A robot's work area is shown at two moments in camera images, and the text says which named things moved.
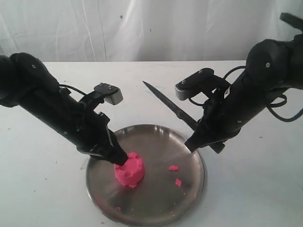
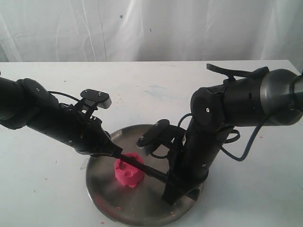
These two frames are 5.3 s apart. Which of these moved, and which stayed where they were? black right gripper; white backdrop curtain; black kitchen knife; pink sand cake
Moved: black kitchen knife; black right gripper
Stayed: white backdrop curtain; pink sand cake
